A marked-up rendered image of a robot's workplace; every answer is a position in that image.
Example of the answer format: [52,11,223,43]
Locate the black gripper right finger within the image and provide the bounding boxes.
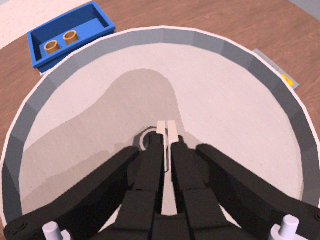
[167,120,320,240]

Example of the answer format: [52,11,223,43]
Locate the blue rectangular tray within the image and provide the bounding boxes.
[27,1,116,77]

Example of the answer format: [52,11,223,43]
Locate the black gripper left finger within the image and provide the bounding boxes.
[3,121,166,240]

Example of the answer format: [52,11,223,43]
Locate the bronze bushing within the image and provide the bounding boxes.
[63,30,79,45]
[44,40,61,55]

